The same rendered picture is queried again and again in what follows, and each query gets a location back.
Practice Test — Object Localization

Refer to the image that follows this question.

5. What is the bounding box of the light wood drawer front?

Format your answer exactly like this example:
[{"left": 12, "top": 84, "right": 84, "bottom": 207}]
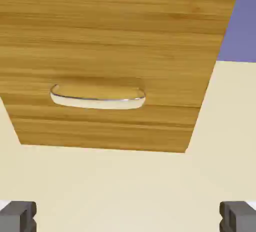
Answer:
[{"left": 0, "top": 0, "right": 238, "bottom": 109}]

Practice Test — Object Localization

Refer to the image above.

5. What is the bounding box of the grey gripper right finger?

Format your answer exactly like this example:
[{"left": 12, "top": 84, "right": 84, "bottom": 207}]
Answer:
[{"left": 219, "top": 200, "right": 256, "bottom": 232}]

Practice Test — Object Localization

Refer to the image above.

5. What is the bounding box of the curved silver drawer handle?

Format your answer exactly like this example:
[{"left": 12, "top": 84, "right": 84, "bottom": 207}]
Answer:
[{"left": 49, "top": 83, "right": 147, "bottom": 110}]

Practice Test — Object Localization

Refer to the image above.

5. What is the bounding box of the light wood cabinet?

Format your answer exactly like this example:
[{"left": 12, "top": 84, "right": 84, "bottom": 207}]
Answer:
[{"left": 0, "top": 0, "right": 245, "bottom": 154}]

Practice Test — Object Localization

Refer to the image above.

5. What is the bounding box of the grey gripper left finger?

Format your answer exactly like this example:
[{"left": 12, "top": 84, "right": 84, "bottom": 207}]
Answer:
[{"left": 0, "top": 199, "right": 38, "bottom": 232}]

